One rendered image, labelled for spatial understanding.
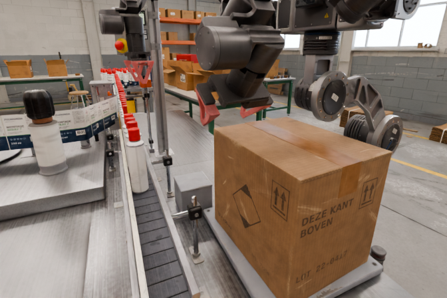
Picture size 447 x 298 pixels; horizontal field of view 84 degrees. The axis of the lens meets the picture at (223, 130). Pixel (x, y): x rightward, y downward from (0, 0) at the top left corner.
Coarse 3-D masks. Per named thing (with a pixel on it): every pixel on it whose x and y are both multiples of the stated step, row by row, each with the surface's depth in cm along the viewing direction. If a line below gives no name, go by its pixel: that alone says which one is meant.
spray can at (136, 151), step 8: (128, 128) 73; (136, 128) 73; (128, 136) 73; (136, 136) 72; (128, 144) 72; (136, 144) 72; (128, 152) 73; (136, 152) 73; (144, 152) 75; (128, 160) 74; (136, 160) 73; (144, 160) 75; (136, 168) 74; (144, 168) 76; (136, 176) 75; (144, 176) 76; (136, 184) 76; (144, 184) 77; (136, 192) 77; (144, 192) 78
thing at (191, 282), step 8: (152, 168) 75; (152, 176) 71; (160, 192) 63; (160, 200) 59; (168, 216) 54; (168, 224) 51; (176, 232) 49; (176, 240) 47; (176, 248) 45; (184, 256) 43; (184, 264) 42; (184, 272) 40; (192, 280) 39; (192, 288) 37; (192, 296) 36
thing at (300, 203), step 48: (240, 144) 51; (288, 144) 51; (336, 144) 51; (240, 192) 54; (288, 192) 40; (336, 192) 42; (240, 240) 58; (288, 240) 42; (336, 240) 47; (288, 288) 44
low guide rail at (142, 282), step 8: (120, 136) 118; (128, 176) 80; (128, 184) 76; (128, 192) 71; (128, 200) 67; (136, 224) 58; (136, 232) 56; (136, 240) 53; (136, 248) 51; (136, 256) 49; (136, 264) 47; (144, 272) 46; (144, 280) 44; (144, 288) 42; (144, 296) 41
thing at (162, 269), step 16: (144, 208) 70; (160, 208) 70; (144, 224) 63; (160, 224) 63; (144, 240) 58; (160, 240) 58; (144, 256) 54; (160, 256) 54; (176, 256) 54; (160, 272) 50; (176, 272) 50; (160, 288) 46; (176, 288) 46
